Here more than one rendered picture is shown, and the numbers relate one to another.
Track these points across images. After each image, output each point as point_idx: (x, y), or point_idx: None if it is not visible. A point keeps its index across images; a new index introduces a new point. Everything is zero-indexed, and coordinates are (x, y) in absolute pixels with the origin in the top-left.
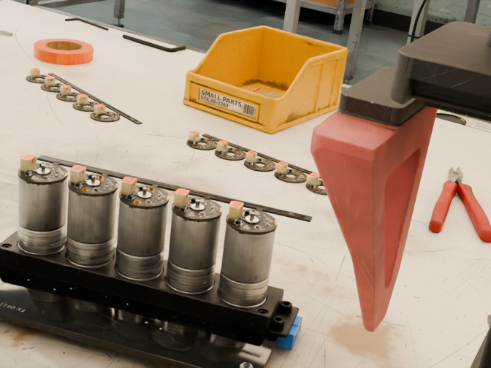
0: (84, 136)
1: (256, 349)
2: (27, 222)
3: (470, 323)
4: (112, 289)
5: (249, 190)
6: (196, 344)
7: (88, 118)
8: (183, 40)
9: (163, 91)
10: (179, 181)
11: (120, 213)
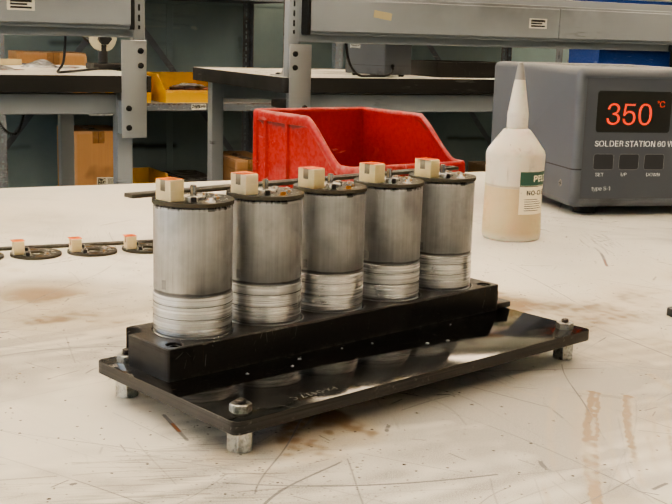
0: None
1: (524, 318)
2: (211, 282)
3: (499, 271)
4: (339, 336)
5: (100, 271)
6: (495, 334)
7: None
8: None
9: None
10: (12, 289)
11: (325, 216)
